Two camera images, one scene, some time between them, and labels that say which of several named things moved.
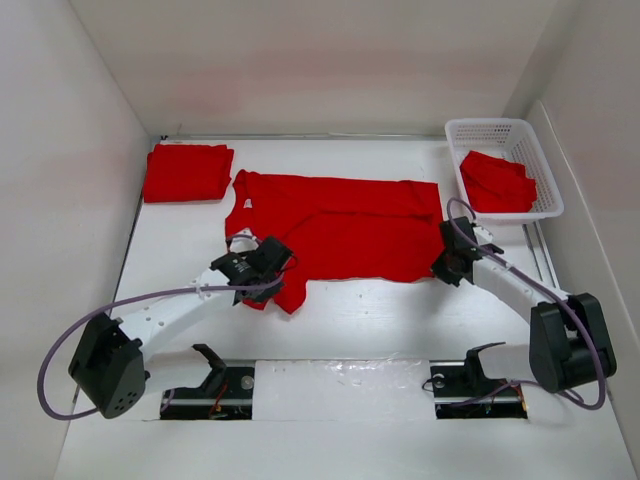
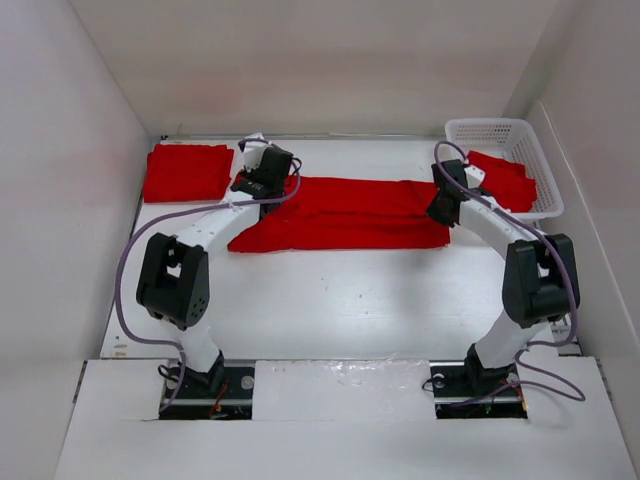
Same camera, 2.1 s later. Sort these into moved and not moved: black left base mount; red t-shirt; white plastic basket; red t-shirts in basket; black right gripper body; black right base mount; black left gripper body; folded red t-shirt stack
Moved: black right gripper body; red t-shirt; black left gripper body
Not moved: red t-shirts in basket; black right base mount; white plastic basket; folded red t-shirt stack; black left base mount
